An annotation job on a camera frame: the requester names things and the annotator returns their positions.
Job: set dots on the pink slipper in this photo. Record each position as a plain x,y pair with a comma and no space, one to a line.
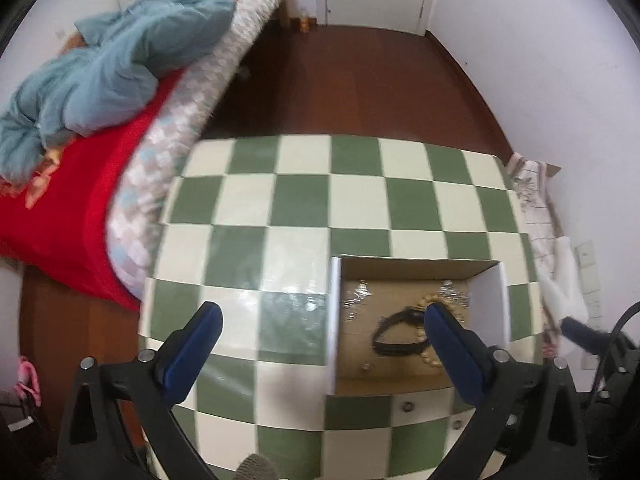
27,380

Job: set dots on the white plastic bag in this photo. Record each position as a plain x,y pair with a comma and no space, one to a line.
562,285

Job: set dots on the orange bottle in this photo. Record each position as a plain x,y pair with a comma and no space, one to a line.
304,25

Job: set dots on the black bin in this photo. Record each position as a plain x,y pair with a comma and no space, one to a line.
20,440

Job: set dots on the blue duvet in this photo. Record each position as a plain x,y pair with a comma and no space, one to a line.
125,60

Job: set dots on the white power strip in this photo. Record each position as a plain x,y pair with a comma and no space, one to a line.
589,280

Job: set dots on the black wristband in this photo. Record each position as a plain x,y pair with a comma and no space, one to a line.
385,342

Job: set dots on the pale checkered bed sheet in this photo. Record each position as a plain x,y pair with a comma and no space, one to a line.
175,125

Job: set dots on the cardboard box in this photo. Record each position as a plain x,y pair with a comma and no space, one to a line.
355,350

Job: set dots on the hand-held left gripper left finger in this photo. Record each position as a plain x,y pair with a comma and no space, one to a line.
192,352

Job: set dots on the silver jewelry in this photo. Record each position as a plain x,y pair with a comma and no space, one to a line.
356,297

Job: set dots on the bed with red blanket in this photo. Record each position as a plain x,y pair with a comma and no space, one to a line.
75,220

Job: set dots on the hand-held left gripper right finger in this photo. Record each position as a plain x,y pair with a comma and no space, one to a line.
457,352

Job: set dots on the green white checkered tablecloth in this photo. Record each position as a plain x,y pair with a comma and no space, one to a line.
300,200

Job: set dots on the patterned cloth bag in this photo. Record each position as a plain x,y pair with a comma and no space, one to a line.
535,205

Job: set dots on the wooden bed frame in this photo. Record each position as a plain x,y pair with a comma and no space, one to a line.
285,15

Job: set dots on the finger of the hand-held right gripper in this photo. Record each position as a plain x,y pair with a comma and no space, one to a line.
580,332

